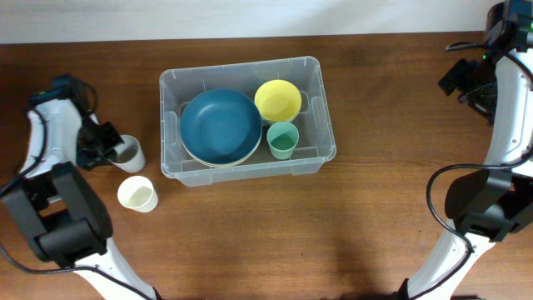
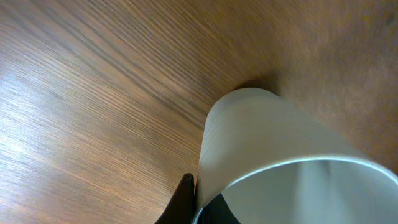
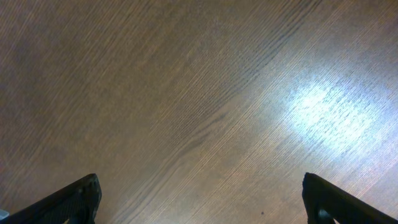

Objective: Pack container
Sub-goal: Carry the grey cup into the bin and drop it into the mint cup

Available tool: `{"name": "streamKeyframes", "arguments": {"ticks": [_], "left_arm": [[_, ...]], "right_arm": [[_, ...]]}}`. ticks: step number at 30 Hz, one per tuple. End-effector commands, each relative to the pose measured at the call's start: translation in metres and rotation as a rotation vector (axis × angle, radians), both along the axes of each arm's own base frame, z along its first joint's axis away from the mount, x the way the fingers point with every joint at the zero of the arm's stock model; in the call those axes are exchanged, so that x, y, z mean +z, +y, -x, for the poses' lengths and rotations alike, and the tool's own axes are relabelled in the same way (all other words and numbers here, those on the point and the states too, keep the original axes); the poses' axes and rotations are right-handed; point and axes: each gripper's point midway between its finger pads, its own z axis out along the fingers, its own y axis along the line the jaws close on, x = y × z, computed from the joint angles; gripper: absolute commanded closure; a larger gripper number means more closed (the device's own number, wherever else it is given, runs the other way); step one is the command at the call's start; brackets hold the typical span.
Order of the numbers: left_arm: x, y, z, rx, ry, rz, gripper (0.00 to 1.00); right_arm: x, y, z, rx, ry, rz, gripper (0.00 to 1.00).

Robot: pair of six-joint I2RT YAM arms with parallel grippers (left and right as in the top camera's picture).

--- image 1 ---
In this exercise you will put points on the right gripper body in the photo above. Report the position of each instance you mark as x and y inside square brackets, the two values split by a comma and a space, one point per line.
[477, 82]

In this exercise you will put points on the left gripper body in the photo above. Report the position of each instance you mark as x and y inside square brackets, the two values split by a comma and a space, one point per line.
[97, 143]

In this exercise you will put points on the grey plastic cup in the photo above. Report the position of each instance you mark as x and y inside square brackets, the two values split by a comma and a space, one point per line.
[129, 155]

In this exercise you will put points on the cream plastic cup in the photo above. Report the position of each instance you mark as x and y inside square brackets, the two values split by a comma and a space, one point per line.
[138, 193]

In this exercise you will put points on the blue plate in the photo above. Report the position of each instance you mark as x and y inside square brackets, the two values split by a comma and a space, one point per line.
[220, 125]

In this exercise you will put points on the clear plastic storage container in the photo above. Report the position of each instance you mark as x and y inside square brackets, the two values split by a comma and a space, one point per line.
[316, 144]

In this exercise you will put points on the mint green plastic cup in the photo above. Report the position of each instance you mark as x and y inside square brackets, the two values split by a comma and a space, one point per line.
[282, 138]

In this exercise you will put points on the yellow plastic bowl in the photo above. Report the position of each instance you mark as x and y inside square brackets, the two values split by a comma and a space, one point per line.
[278, 101]

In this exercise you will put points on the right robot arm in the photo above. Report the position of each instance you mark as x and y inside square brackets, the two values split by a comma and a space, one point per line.
[494, 198]

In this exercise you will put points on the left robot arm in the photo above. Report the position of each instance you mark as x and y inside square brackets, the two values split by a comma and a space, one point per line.
[58, 213]

